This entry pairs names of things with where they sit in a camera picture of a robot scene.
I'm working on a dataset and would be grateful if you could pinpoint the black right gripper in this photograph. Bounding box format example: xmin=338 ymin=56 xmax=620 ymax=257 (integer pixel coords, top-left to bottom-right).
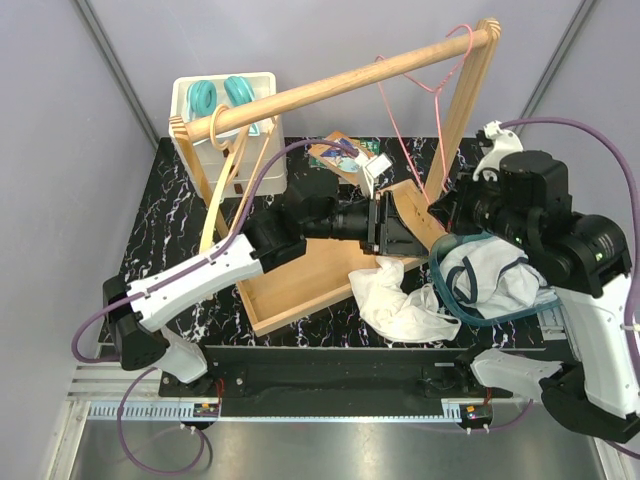
xmin=428 ymin=164 xmax=536 ymax=250

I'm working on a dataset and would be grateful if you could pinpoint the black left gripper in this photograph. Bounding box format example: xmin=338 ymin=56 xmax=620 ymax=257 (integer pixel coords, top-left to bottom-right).
xmin=304 ymin=190 xmax=429 ymax=257

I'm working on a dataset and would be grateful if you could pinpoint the white navy-trimmed tank top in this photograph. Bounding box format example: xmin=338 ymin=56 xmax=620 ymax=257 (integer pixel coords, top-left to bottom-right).
xmin=440 ymin=237 xmax=557 ymax=319

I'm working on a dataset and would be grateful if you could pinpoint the white camisole top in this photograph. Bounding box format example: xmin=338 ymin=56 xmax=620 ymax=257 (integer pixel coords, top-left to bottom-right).
xmin=348 ymin=256 xmax=461 ymax=343

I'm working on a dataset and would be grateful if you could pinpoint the pink wire hanger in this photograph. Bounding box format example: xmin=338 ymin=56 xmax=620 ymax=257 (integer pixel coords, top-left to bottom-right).
xmin=366 ymin=23 xmax=477 ymax=203

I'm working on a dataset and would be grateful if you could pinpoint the beige wooden hanger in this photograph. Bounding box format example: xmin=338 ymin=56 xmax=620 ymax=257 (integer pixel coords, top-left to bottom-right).
xmin=199 ymin=104 xmax=280 ymax=253

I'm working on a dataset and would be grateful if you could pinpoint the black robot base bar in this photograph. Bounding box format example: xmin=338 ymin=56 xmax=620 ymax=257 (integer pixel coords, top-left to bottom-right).
xmin=159 ymin=346 xmax=487 ymax=398

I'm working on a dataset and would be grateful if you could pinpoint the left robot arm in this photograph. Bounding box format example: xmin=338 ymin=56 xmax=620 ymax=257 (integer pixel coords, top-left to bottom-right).
xmin=102 ymin=179 xmax=427 ymax=396

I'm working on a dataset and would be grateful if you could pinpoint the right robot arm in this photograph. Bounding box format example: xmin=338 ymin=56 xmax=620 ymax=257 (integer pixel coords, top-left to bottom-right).
xmin=428 ymin=151 xmax=639 ymax=444

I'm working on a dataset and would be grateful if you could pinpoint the teal plastic bin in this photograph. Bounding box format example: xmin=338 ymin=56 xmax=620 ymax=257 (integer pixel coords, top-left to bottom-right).
xmin=428 ymin=234 xmax=560 ymax=327

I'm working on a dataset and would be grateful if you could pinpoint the stack of books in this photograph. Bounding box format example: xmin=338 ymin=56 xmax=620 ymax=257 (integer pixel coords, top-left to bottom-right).
xmin=308 ymin=131 xmax=380 ymax=185

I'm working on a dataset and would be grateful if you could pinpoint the white drawer unit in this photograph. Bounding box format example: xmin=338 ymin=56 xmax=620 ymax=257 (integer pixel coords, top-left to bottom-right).
xmin=169 ymin=74 xmax=284 ymax=203

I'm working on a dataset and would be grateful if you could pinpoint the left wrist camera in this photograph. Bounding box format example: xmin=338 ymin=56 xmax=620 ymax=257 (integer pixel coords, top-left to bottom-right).
xmin=355 ymin=153 xmax=392 ymax=199

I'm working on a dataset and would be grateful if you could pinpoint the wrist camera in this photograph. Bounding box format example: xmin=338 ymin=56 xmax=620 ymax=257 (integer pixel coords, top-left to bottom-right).
xmin=355 ymin=153 xmax=392 ymax=199
xmin=472 ymin=120 xmax=524 ymax=182

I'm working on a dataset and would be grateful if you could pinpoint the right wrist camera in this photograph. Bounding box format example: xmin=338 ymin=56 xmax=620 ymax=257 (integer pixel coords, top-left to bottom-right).
xmin=472 ymin=120 xmax=524 ymax=182

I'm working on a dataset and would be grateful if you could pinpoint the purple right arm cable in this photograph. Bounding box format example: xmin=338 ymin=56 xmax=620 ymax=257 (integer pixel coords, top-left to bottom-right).
xmin=502 ymin=116 xmax=640 ymax=459

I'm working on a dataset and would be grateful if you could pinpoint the right teal ring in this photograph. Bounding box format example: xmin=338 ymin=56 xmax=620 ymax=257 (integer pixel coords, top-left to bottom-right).
xmin=223 ymin=74 xmax=258 ymax=108

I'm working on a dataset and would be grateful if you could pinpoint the teal ring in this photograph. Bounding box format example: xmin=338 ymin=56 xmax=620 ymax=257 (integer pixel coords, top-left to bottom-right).
xmin=223 ymin=74 xmax=258 ymax=108
xmin=186 ymin=79 xmax=218 ymax=118

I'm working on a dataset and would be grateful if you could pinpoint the left teal ring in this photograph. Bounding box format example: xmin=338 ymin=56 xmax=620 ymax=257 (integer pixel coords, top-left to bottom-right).
xmin=186 ymin=79 xmax=218 ymax=118

